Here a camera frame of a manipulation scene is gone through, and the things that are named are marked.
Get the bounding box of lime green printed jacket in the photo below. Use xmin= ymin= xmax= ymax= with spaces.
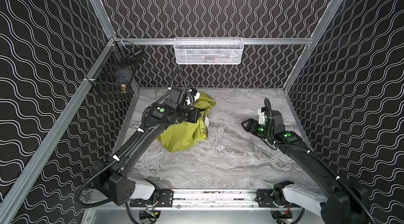
xmin=156 ymin=91 xmax=216 ymax=153

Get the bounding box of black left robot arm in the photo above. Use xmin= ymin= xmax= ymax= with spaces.
xmin=74 ymin=87 xmax=201 ymax=208

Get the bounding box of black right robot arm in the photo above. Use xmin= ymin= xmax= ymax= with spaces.
xmin=241 ymin=107 xmax=376 ymax=224

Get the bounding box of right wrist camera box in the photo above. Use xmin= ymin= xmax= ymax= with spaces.
xmin=258 ymin=107 xmax=267 ymax=125

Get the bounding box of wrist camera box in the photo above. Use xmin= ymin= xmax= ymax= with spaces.
xmin=258 ymin=107 xmax=267 ymax=125
xmin=186 ymin=88 xmax=200 ymax=105

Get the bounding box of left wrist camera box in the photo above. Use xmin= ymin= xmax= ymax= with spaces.
xmin=186 ymin=88 xmax=200 ymax=105

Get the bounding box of white wire mesh basket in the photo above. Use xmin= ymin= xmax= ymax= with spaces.
xmin=173 ymin=37 xmax=244 ymax=65

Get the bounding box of black wire basket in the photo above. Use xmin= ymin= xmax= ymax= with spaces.
xmin=90 ymin=40 xmax=144 ymax=101

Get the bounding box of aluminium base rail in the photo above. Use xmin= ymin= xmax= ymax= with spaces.
xmin=129 ymin=189 xmax=299 ymax=210

